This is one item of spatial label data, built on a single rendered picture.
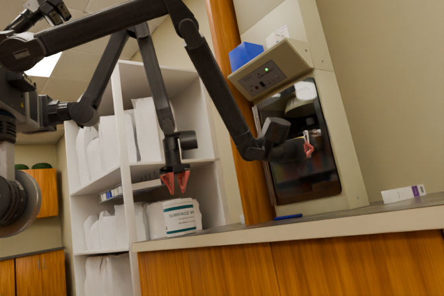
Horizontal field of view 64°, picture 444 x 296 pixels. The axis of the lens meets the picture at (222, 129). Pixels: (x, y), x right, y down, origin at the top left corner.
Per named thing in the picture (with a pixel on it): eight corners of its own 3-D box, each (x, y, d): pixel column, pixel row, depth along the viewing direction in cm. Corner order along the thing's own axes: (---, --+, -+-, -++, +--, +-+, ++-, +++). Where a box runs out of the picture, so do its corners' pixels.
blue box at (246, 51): (251, 76, 144) (246, 56, 146) (267, 66, 137) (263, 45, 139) (232, 74, 138) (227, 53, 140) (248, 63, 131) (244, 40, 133)
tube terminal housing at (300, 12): (318, 211, 148) (280, 45, 167) (392, 200, 124) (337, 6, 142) (276, 219, 133) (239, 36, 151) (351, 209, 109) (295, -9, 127)
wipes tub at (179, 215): (187, 233, 162) (182, 200, 166) (203, 231, 152) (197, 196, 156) (161, 238, 154) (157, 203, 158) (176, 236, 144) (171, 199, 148)
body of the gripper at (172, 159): (191, 168, 130) (187, 148, 132) (166, 170, 124) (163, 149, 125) (182, 172, 135) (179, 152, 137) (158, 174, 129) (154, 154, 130)
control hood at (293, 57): (252, 102, 144) (248, 79, 147) (315, 68, 120) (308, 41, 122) (230, 100, 137) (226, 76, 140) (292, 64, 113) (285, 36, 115)
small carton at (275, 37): (279, 55, 129) (276, 39, 130) (288, 48, 125) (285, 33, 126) (268, 53, 126) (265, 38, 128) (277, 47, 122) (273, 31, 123)
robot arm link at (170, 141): (162, 139, 135) (160, 135, 129) (180, 136, 136) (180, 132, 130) (164, 156, 133) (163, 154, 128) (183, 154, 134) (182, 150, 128)
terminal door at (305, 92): (275, 206, 133) (254, 106, 143) (343, 193, 110) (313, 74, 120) (273, 206, 133) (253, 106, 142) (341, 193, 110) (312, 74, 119)
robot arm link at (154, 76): (135, 33, 142) (131, 21, 131) (149, 30, 143) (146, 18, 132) (162, 136, 137) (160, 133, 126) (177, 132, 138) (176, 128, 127)
